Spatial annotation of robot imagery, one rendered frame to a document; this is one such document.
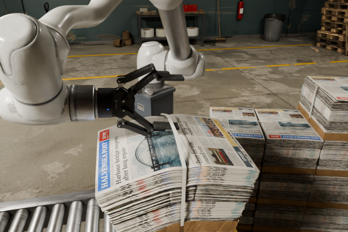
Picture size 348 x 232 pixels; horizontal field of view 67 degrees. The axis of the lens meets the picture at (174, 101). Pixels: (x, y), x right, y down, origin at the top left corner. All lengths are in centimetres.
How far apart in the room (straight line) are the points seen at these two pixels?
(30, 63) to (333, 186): 161
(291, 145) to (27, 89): 130
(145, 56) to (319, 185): 120
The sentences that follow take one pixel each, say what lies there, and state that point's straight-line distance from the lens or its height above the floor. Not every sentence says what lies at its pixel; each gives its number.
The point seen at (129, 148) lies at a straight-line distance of 74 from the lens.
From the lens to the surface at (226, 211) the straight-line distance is 80.
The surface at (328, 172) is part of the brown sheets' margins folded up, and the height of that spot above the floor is 63.
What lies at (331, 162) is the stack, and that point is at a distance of 167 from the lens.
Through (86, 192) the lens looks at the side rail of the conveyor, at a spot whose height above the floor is 80.
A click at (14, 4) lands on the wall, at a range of 799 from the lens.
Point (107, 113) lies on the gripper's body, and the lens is 65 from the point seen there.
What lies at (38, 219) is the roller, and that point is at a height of 80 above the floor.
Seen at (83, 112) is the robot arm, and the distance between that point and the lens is 64.
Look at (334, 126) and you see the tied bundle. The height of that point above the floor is 92.
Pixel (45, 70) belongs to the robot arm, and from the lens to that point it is 53.
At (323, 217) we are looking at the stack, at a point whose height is 30.
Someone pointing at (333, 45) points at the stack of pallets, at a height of 14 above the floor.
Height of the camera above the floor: 157
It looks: 24 degrees down
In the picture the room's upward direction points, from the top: straight up
